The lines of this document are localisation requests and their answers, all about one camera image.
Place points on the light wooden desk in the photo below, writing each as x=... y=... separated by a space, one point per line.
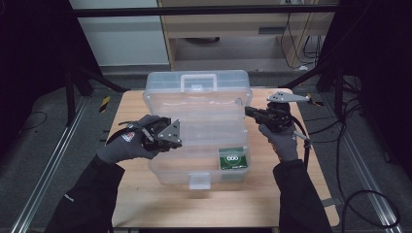
x=226 y=24

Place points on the person's left hand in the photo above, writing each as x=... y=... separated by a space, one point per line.
x=129 y=145

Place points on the clear plastic storage box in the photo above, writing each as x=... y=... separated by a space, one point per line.
x=197 y=106

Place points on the black horizontal metal bar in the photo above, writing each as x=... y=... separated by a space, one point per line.
x=194 y=10

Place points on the green and white carton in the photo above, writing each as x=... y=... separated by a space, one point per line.
x=233 y=159

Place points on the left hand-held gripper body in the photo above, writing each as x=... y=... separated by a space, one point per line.
x=168 y=134

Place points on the grey tape piece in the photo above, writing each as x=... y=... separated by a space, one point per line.
x=332 y=202

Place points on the aluminium floor rail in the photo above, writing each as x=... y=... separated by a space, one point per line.
x=366 y=181
x=48 y=168

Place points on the black metal stand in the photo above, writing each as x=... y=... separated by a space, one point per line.
x=338 y=84
x=70 y=97

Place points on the person's right hand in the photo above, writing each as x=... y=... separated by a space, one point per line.
x=285 y=145

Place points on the yellow and black tape strip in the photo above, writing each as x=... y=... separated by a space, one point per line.
x=104 y=104
x=316 y=103

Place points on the white cabinet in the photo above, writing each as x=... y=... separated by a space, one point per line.
x=123 y=39

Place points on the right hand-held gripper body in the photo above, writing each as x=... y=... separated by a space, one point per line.
x=278 y=118

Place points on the black curtain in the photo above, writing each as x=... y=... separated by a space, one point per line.
x=29 y=64
x=382 y=81

